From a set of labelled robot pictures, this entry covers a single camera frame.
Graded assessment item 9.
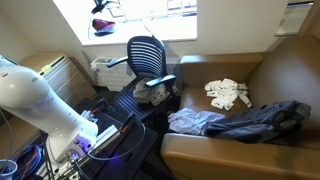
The black slatted office chair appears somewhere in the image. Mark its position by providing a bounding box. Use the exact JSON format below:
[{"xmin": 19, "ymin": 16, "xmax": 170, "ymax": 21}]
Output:
[{"xmin": 106, "ymin": 35, "xmax": 178, "ymax": 123}]

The crumpled gray cloth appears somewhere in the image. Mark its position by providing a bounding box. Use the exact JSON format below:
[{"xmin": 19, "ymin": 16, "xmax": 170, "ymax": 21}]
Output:
[{"xmin": 132, "ymin": 77, "xmax": 170, "ymax": 107}]

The light blue shirt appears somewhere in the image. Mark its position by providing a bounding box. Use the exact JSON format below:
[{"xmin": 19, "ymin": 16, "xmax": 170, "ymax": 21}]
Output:
[{"xmin": 167, "ymin": 106, "xmax": 228, "ymax": 136}]

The black clamp red tip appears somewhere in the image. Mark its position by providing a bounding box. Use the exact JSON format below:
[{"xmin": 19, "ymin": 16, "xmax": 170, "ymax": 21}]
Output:
[
  {"xmin": 117, "ymin": 112, "xmax": 138, "ymax": 135},
  {"xmin": 89, "ymin": 97, "xmax": 108, "ymax": 115}
]

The black robot table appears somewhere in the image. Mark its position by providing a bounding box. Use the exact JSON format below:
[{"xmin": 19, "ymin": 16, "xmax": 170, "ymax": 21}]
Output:
[{"xmin": 29, "ymin": 96, "xmax": 160, "ymax": 180}]

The white garment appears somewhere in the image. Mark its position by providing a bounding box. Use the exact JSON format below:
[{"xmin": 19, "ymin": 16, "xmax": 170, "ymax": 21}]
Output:
[{"xmin": 203, "ymin": 77, "xmax": 253, "ymax": 112}]

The dark cap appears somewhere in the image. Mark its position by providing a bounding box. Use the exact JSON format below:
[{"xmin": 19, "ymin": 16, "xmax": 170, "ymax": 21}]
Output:
[{"xmin": 91, "ymin": 18, "xmax": 117, "ymax": 37}]

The wooden drawer cabinet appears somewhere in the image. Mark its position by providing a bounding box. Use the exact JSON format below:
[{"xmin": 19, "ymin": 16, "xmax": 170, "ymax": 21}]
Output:
[{"xmin": 19, "ymin": 52, "xmax": 98, "ymax": 108}]

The tan leather armchair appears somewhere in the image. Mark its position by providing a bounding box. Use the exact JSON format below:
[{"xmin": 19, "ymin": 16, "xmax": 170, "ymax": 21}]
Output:
[{"xmin": 160, "ymin": 33, "xmax": 320, "ymax": 180}]

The yellow sticky note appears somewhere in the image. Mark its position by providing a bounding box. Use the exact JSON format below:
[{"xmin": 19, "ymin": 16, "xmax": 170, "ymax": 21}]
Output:
[{"xmin": 39, "ymin": 63, "xmax": 55, "ymax": 75}]

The white cup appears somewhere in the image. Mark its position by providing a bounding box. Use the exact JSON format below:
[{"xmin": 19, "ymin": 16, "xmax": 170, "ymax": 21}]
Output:
[{"xmin": 0, "ymin": 158, "xmax": 19, "ymax": 180}]

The gray cable loop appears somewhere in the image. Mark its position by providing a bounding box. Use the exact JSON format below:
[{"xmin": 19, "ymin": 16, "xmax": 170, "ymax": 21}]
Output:
[{"xmin": 85, "ymin": 122, "xmax": 148, "ymax": 162}]

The white wall radiator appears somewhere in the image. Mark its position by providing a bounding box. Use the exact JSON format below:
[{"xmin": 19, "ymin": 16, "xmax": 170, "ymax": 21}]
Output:
[{"xmin": 90, "ymin": 55, "xmax": 183, "ymax": 93}]

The aluminium robot base mount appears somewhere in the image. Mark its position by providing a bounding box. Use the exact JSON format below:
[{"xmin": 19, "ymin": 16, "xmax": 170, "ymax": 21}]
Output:
[{"xmin": 49, "ymin": 109, "xmax": 132, "ymax": 180}]

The blue cable coil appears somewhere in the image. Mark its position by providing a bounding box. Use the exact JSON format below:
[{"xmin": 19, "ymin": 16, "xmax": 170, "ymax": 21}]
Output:
[{"xmin": 11, "ymin": 144, "xmax": 45, "ymax": 180}]

